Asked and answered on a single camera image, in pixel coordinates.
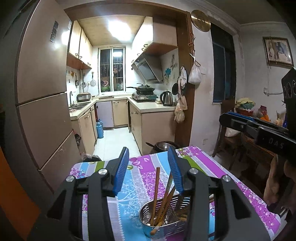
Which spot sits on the blue water bottle on floor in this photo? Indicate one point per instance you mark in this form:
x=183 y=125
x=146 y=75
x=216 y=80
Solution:
x=99 y=128

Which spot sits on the white hanging plastic bag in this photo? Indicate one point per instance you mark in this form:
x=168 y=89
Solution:
x=195 y=74

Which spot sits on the wooden chopstick brown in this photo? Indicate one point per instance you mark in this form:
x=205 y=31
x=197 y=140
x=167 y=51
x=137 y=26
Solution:
x=182 y=217
x=211 y=198

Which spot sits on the steel range hood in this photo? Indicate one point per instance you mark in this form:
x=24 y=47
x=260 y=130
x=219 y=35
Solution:
x=149 y=67

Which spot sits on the colourful floral tablecloth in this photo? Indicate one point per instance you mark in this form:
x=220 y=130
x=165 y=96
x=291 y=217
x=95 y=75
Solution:
x=138 y=189

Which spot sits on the dark wooden chair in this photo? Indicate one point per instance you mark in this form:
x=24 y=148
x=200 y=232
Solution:
x=229 y=142

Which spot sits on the dark wooden chopstick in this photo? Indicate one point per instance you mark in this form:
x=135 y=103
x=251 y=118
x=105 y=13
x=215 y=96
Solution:
x=154 y=231

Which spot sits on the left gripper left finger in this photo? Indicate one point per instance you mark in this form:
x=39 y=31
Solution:
x=116 y=170

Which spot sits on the kitchen window with bars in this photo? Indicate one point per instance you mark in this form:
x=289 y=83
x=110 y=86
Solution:
x=111 y=69

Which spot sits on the orange wooden cabinet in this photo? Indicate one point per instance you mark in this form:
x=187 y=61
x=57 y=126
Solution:
x=16 y=206

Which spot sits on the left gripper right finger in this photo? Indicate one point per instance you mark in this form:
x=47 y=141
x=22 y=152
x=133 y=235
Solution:
x=179 y=169

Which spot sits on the round brass wall plate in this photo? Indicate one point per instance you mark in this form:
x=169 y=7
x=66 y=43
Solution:
x=200 y=20

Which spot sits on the stainless electric kettle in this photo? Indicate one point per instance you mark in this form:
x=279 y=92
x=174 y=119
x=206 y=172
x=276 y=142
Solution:
x=166 y=98

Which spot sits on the silver toaster oven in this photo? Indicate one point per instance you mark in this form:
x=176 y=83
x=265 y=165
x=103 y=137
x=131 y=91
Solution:
x=83 y=97

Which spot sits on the silver three-door refrigerator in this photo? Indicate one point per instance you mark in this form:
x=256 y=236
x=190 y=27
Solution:
x=37 y=137

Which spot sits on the black wok on stove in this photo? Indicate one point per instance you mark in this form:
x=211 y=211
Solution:
x=143 y=89

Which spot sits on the dark wooden side table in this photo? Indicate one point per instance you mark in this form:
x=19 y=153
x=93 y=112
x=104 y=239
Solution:
x=259 y=158

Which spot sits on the framed wall picture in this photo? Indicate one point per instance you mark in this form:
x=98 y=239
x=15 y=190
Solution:
x=278 y=51

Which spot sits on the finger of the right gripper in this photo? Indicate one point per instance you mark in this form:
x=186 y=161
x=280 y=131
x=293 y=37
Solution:
x=266 y=124
x=240 y=123

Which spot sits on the upper wall cabinets left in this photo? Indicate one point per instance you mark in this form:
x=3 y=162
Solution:
x=79 y=54

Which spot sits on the right hand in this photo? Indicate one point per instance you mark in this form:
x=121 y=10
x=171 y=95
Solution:
x=274 y=184

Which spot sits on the blue perforated utensil holder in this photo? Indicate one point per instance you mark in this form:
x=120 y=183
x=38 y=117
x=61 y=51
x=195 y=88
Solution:
x=174 y=221

